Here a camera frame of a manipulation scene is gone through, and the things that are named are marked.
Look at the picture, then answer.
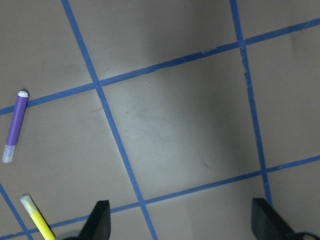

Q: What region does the purple pen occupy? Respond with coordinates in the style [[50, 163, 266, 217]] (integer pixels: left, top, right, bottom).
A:
[[2, 90, 29, 164]]

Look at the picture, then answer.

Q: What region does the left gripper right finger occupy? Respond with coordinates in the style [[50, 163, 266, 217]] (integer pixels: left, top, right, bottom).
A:
[[251, 198, 302, 240]]

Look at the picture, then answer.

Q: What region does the yellow pen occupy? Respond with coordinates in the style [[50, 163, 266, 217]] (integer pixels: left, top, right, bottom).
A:
[[20, 195, 56, 240]]

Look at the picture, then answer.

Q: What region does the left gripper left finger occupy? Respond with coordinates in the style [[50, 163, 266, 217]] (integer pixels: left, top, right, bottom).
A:
[[77, 200, 111, 240]]

